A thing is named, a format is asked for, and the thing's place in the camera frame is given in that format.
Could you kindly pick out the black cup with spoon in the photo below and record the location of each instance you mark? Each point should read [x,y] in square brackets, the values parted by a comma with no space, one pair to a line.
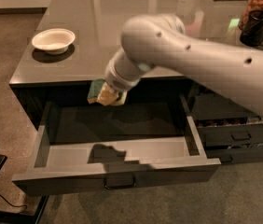
[252,31]

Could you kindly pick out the metal drawer handle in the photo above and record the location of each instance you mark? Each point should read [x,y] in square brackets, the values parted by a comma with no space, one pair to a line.
[119,182]

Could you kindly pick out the right upper snack drawer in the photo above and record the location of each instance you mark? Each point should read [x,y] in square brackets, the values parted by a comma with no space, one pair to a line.
[211,109]

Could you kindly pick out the open grey top drawer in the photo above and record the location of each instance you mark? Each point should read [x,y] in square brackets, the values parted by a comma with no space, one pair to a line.
[153,139]

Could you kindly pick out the grey counter cabinet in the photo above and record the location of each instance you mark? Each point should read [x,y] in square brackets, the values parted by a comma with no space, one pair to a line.
[98,25]

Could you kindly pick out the green yellow sponge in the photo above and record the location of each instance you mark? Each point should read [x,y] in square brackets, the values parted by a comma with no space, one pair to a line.
[95,88]

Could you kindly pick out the white paper bowl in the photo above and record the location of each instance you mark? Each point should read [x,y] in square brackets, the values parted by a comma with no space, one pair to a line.
[54,41]

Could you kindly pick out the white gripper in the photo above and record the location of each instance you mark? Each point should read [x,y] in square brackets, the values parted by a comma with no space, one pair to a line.
[117,82]

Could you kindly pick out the right middle dark drawer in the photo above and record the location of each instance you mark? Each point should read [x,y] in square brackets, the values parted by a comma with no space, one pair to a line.
[215,136]

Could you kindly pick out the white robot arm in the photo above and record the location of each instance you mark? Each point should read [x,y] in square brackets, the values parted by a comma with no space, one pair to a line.
[148,41]

